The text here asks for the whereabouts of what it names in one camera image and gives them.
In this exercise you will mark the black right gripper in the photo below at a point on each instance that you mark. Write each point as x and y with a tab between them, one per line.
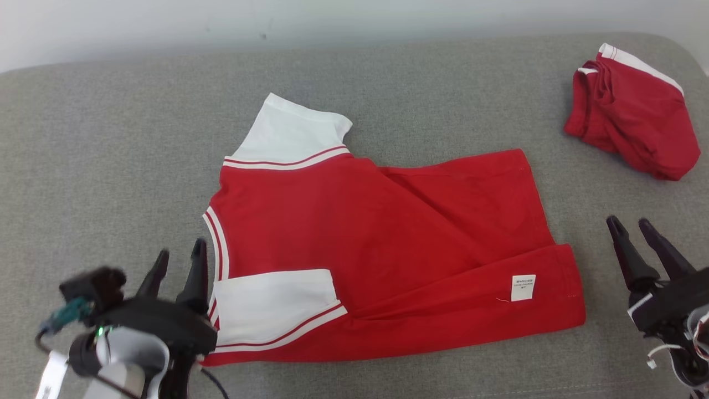
676	299

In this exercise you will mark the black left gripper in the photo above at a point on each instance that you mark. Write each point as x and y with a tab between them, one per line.
160	324

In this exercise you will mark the red white-striped shorts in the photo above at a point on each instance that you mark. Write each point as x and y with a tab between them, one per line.
637	127

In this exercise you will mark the red white-sleeved t-shirt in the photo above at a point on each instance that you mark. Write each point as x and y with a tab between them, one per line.
360	238

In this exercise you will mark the grey fabric sofa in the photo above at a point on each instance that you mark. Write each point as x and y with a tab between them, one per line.
111	166

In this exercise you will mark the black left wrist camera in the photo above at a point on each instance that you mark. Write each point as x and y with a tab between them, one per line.
94	288

